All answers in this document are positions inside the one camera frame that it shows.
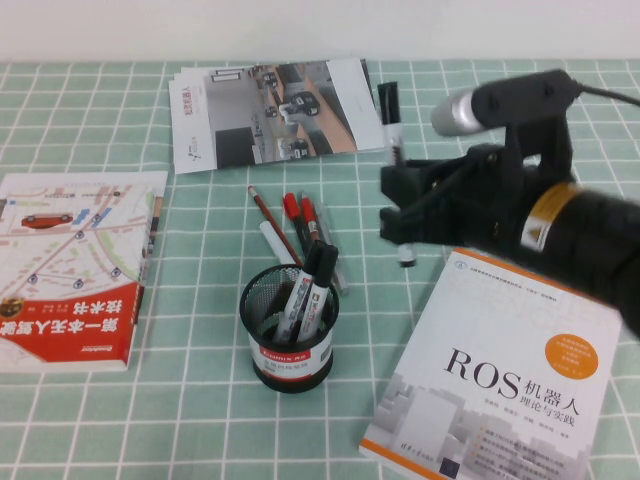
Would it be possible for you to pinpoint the photo cover robot brochure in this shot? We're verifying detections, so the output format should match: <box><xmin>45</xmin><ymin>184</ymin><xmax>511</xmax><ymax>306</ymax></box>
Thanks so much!
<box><xmin>168</xmin><ymin>58</ymin><xmax>387</xmax><ymax>175</ymax></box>

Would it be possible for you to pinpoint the red cap black pen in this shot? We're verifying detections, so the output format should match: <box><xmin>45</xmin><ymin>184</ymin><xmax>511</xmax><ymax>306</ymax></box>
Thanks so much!
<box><xmin>282</xmin><ymin>192</ymin><xmax>316</xmax><ymax>256</ymax></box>

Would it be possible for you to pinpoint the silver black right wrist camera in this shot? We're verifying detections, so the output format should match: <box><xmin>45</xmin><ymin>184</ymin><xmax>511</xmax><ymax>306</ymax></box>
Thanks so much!
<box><xmin>430</xmin><ymin>68</ymin><xmax>584</xmax><ymax>174</ymax></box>

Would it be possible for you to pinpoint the black camera cable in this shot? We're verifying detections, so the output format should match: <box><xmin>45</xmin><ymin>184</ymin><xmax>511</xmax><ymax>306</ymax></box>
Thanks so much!
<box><xmin>574</xmin><ymin>80</ymin><xmax>640</xmax><ymax>107</ymax></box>

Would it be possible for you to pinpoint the black mesh pen holder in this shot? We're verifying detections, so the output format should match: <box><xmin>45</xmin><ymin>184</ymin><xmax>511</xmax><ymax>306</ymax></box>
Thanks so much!
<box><xmin>238</xmin><ymin>264</ymin><xmax>341</xmax><ymax>394</ymax></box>

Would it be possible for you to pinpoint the red pencil with eraser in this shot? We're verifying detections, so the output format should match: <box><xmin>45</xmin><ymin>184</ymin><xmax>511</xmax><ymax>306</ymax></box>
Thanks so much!
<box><xmin>246</xmin><ymin>185</ymin><xmax>305</xmax><ymax>270</ymax></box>

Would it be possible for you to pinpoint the white orange ROS book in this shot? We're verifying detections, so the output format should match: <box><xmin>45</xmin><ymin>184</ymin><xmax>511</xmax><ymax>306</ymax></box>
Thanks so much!
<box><xmin>358</xmin><ymin>247</ymin><xmax>624</xmax><ymax>480</ymax></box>

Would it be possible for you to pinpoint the green white checked tablecloth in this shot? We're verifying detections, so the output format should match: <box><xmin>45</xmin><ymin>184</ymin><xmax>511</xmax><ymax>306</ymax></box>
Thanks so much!
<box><xmin>0</xmin><ymin>58</ymin><xmax>640</xmax><ymax>480</ymax></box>

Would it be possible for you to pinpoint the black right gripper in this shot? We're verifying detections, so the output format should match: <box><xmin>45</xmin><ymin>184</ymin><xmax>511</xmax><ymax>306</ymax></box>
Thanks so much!
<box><xmin>377</xmin><ymin>143</ymin><xmax>575</xmax><ymax>252</ymax></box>

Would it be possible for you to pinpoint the white capped pen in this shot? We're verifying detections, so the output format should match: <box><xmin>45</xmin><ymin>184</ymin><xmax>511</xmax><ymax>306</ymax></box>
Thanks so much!
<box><xmin>258</xmin><ymin>221</ymin><xmax>301</xmax><ymax>269</ymax></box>

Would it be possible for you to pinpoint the red self-driving map cover book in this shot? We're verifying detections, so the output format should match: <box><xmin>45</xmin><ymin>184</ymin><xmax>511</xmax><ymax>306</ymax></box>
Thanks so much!
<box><xmin>0</xmin><ymin>171</ymin><xmax>170</xmax><ymax>375</ymax></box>

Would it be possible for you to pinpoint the red barrel pen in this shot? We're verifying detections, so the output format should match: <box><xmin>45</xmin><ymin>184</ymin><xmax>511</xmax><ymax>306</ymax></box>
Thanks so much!
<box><xmin>298</xmin><ymin>195</ymin><xmax>324</xmax><ymax>246</ymax></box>

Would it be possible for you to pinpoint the black cap whiteboard marker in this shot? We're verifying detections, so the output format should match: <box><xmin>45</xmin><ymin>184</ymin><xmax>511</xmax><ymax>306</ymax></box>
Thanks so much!
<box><xmin>376</xmin><ymin>80</ymin><xmax>418</xmax><ymax>270</ymax></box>
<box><xmin>272</xmin><ymin>239</ymin><xmax>327</xmax><ymax>345</ymax></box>
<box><xmin>293</xmin><ymin>244</ymin><xmax>340</xmax><ymax>344</ymax></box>

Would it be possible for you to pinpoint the white paper brochure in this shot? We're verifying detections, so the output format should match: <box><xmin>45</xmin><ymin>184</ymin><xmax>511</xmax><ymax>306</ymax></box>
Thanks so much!
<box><xmin>172</xmin><ymin>58</ymin><xmax>390</xmax><ymax>155</ymax></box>

